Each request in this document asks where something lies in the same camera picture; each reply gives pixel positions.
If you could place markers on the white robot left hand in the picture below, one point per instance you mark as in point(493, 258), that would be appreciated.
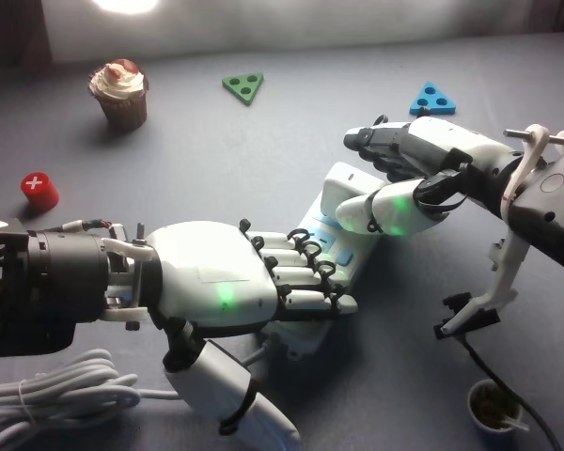
point(207, 272)

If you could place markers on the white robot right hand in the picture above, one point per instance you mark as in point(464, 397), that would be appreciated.
point(451, 141)

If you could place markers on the white plug adapter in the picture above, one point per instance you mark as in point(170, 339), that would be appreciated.
point(343, 188)

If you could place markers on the white power strip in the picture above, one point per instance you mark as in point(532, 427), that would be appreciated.
point(345, 256)

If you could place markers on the blue triangle block three holes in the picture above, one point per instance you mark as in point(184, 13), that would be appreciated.
point(432, 101)

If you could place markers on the grey table cloth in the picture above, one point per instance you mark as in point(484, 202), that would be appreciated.
point(216, 164)

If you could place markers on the white backdrop sheet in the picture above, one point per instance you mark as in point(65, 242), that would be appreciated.
point(310, 23)

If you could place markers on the red cylinder white cross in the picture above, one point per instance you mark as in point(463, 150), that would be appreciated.
point(40, 190)

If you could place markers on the green triangle block three holes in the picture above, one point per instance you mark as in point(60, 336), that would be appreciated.
point(244, 87)

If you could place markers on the toy chocolate cupcake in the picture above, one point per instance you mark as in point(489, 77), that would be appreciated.
point(122, 98)

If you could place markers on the blue paper cup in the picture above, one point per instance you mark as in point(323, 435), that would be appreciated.
point(493, 423)

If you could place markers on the dark brown panel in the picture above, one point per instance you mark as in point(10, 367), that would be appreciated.
point(9, 28)

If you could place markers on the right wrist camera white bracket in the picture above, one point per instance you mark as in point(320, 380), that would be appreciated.
point(503, 277)

